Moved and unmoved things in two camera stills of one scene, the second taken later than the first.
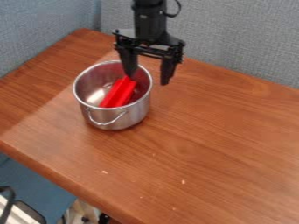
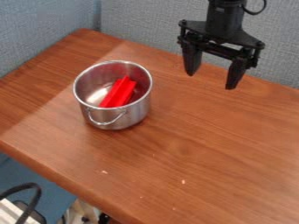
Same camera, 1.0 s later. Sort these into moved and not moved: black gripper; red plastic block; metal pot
Moved: black gripper
Not moved: red plastic block; metal pot
